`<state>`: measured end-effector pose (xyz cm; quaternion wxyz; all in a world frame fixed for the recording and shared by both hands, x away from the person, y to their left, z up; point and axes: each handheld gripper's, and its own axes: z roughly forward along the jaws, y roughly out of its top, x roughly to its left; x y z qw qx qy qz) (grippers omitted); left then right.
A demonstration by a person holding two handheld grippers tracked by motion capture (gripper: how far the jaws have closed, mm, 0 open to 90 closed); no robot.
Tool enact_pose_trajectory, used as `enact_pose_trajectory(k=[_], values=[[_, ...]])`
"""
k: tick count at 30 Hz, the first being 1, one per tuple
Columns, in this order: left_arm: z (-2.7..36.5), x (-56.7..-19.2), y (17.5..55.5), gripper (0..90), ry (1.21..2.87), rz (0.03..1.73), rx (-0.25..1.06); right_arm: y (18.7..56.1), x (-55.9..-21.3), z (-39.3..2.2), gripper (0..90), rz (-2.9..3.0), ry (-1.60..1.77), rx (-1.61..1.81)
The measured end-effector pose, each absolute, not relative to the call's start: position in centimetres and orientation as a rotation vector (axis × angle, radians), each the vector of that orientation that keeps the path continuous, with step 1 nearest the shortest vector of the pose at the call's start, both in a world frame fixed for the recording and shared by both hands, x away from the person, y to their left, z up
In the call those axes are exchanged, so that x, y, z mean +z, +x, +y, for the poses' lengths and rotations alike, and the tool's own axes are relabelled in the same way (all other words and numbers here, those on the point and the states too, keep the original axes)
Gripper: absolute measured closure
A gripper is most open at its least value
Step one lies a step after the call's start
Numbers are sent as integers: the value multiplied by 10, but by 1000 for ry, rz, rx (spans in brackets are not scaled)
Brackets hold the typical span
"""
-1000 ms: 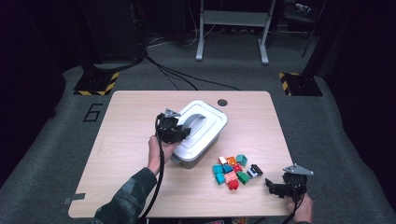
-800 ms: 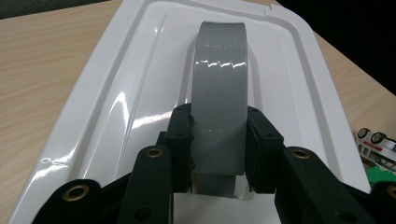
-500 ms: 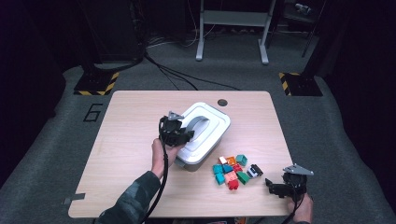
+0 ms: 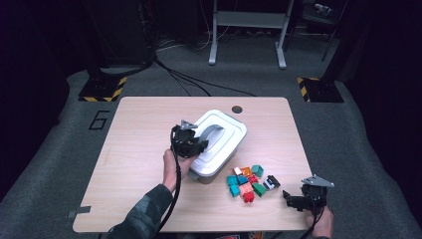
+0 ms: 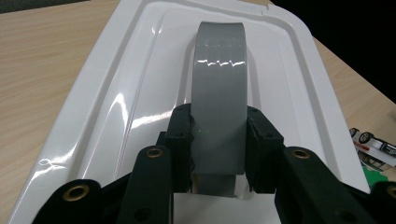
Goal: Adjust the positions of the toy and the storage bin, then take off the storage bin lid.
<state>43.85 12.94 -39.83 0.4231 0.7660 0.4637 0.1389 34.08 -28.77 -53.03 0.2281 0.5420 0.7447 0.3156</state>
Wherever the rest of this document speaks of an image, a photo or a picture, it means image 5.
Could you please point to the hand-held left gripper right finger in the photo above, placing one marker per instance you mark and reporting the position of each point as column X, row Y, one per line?
column 261, row 137

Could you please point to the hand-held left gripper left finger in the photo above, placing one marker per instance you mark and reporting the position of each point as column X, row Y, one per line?
column 179, row 130

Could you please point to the white toy car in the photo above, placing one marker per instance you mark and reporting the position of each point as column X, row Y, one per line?
column 373, row 146

